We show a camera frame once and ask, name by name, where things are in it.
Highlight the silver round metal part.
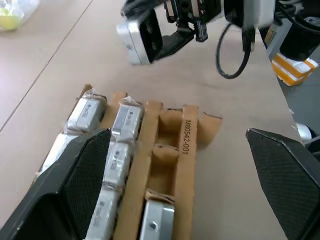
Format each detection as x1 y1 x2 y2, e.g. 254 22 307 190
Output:
296 123 314 145

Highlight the silver camera without wrap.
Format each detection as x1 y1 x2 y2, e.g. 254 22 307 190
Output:
138 198 176 240

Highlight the silver camera in plastic wrap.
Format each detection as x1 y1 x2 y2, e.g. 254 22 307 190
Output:
84 186 122 240
34 132 80 177
102 140 137 191
109 96 146 145
64 90 109 135

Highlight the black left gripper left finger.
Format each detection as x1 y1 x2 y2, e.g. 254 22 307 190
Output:
0 128 112 240

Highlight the clear bag with yellow-green balls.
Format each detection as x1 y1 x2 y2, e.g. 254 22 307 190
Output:
0 0 41 32

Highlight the orange and white box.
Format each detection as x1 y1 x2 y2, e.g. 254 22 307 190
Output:
270 52 320 88

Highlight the brown cardboard divider tray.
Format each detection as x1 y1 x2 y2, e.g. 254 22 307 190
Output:
31 83 224 240

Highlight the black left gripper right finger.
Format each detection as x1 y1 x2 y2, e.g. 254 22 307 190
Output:
245 127 320 240

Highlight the black cylindrical object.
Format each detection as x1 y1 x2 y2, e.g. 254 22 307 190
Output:
278 13 320 62

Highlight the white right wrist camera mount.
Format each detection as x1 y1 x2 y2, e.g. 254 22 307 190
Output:
242 0 275 29

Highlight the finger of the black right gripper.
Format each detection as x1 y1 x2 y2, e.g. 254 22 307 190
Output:
120 0 166 19
152 31 196 62

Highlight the silver camera with black front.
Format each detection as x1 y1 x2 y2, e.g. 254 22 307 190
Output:
116 7 165 66

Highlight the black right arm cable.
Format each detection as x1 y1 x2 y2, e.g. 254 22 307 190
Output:
215 22 257 80

